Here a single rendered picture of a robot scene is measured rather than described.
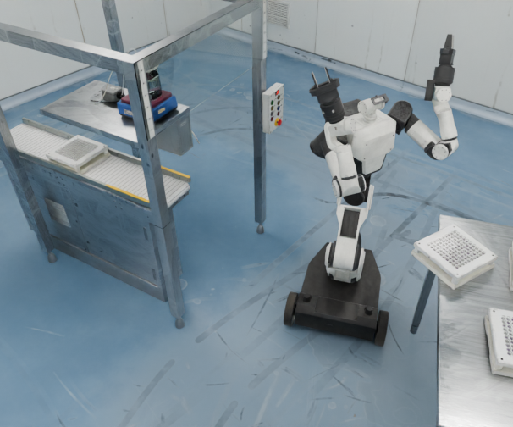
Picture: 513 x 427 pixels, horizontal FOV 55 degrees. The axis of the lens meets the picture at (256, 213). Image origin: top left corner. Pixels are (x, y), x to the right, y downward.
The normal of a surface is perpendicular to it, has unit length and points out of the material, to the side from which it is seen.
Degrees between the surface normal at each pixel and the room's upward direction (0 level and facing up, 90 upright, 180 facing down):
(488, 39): 90
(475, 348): 0
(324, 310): 0
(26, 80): 90
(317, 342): 0
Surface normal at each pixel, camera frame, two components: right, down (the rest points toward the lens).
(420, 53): -0.65, 0.49
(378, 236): -0.01, -0.77
